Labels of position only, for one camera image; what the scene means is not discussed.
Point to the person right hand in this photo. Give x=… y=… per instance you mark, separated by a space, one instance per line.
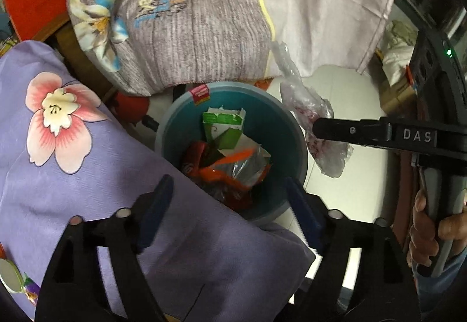
x=423 y=233

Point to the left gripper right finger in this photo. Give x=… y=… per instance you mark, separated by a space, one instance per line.
x=361 y=275

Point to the purple dog egg toy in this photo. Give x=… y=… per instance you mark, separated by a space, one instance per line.
x=31 y=289

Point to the grey purple draped cloth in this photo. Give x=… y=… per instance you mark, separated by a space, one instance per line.
x=145 y=46

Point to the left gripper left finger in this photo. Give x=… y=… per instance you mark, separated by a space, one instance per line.
x=94 y=272

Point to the teal trash bin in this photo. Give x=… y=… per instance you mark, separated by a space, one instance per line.
x=267 y=122

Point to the green white pastry box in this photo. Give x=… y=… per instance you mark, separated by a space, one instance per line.
x=223 y=127

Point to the white green label jar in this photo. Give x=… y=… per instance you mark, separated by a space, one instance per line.
x=10 y=277

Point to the blue sleeve forearm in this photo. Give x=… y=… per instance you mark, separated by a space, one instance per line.
x=431 y=290

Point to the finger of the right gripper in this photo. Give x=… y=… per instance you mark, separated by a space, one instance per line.
x=371 y=133

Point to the large red snack bag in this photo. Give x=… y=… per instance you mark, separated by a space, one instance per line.
x=228 y=178

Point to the clear plastic bag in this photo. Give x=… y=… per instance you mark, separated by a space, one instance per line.
x=308 y=106

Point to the purple floral tablecloth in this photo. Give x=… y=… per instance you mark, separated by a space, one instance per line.
x=64 y=154

